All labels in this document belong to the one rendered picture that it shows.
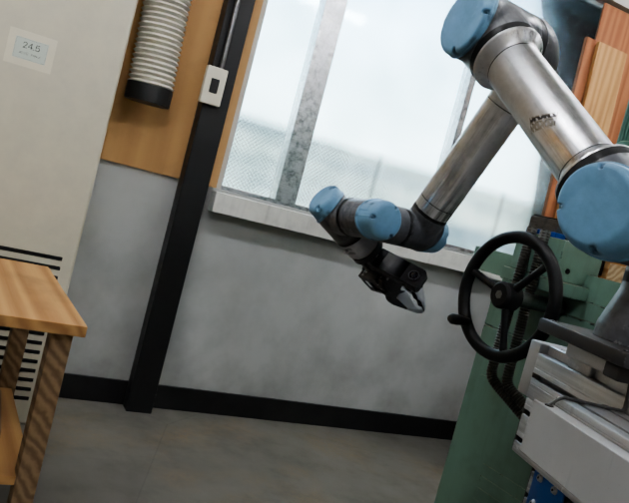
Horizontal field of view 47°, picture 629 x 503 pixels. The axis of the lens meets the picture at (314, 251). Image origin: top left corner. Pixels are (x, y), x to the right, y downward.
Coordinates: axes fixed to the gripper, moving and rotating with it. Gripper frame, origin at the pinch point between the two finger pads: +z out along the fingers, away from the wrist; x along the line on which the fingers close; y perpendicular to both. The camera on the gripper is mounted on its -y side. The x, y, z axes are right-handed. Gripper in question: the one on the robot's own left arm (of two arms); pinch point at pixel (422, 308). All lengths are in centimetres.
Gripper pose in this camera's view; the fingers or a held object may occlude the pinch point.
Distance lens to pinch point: 159.2
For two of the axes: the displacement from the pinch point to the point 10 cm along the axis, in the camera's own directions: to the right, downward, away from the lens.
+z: 6.0, 6.5, 4.7
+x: -6.0, 7.5, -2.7
